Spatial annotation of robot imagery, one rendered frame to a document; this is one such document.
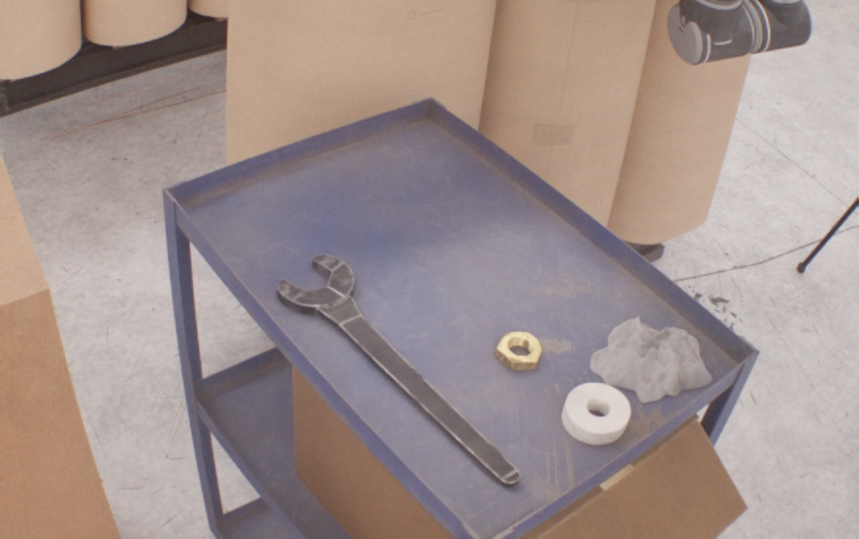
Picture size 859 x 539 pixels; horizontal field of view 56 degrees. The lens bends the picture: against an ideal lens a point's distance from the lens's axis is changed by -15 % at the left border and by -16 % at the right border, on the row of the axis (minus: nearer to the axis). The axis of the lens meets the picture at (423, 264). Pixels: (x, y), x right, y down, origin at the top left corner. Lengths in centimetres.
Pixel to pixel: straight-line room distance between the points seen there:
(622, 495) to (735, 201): 215
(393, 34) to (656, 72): 82
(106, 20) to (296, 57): 170
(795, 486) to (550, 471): 138
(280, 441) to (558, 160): 85
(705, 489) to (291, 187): 66
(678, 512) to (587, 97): 103
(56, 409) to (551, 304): 63
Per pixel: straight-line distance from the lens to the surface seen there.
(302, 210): 119
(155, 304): 237
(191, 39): 344
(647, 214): 232
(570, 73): 180
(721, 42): 149
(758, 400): 240
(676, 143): 222
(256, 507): 178
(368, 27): 146
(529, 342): 104
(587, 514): 98
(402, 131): 136
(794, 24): 159
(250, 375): 149
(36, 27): 302
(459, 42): 157
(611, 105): 193
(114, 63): 336
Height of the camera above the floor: 159
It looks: 40 degrees down
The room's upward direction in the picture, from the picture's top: 7 degrees clockwise
